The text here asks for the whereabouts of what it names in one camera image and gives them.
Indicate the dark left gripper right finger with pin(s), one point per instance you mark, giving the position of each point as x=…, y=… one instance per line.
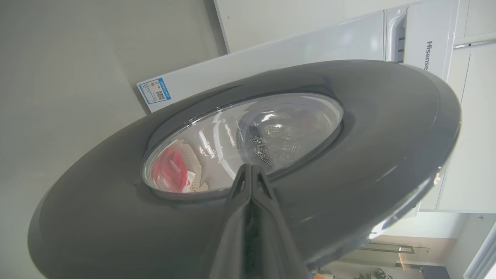
x=275, y=248

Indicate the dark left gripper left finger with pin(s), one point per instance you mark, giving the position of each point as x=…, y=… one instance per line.
x=232, y=240

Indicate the red white garment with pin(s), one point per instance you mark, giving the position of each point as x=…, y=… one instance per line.
x=170, y=172

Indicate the dark round washer door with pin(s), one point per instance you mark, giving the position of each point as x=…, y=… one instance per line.
x=348, y=174

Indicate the white front-load washing machine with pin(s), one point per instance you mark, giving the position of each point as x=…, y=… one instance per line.
x=310, y=46

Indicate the green potted plant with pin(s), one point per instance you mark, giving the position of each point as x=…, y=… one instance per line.
x=374, y=274

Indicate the blue white energy label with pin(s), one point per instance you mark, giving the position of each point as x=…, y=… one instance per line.
x=155, y=91

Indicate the white wall cabinet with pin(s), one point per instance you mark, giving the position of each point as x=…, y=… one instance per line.
x=476, y=135

